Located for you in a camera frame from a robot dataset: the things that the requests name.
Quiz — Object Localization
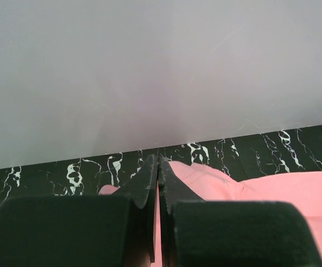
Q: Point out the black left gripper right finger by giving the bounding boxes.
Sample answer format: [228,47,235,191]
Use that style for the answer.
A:
[158,158,322,266]

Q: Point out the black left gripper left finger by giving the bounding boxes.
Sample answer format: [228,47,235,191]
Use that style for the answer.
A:
[0,155,158,266]

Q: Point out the pink t-shirt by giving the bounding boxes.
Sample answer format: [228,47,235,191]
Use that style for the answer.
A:
[98,160,322,267]

